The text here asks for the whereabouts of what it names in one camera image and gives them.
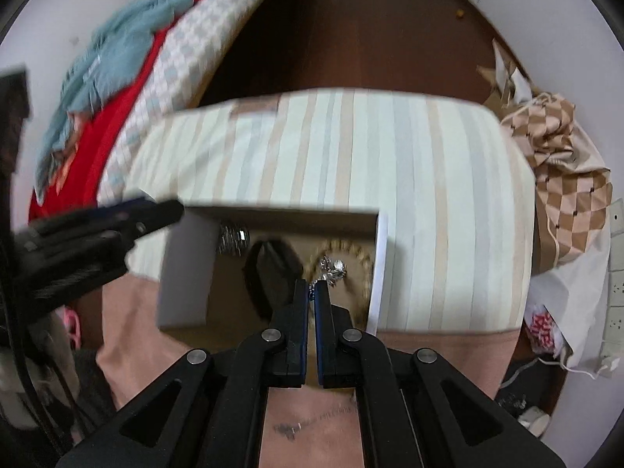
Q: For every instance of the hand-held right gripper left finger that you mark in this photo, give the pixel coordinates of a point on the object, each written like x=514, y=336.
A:
x=302, y=302

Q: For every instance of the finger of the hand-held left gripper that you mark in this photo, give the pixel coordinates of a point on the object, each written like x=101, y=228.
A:
x=151, y=213

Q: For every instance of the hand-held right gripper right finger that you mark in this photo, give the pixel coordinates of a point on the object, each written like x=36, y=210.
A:
x=321, y=302

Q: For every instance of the cardboard box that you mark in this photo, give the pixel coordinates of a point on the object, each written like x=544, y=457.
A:
x=187, y=278

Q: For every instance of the black wristband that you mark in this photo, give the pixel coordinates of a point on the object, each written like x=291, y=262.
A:
x=273, y=265

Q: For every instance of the pink hanger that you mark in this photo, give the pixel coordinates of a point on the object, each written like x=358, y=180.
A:
x=73, y=324

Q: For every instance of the pink cloth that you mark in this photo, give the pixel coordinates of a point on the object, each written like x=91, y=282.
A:
x=136, y=321

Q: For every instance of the red blanket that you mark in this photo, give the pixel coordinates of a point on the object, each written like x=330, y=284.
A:
x=117, y=112

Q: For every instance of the dark grey cloth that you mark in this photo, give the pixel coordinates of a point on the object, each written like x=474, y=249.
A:
x=90, y=390

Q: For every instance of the dark wooden furniture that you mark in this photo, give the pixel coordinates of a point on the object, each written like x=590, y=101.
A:
x=12, y=122

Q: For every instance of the striped tablecloth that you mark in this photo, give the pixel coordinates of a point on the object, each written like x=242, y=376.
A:
x=438, y=204

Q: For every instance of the checked beige blanket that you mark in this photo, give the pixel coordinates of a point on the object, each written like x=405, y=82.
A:
x=195, y=58

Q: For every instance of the teal blanket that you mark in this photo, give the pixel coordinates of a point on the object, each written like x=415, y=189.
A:
x=122, y=34

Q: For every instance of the small white adapter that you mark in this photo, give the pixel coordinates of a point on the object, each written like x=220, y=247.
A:
x=534, y=419

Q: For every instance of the white plastic bag red print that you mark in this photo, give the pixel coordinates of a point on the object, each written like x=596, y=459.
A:
x=575, y=312

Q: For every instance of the brown checked bag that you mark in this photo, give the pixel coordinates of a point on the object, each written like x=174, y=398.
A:
x=565, y=180

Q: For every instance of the white power strip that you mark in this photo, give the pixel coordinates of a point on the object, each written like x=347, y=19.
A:
x=615, y=302

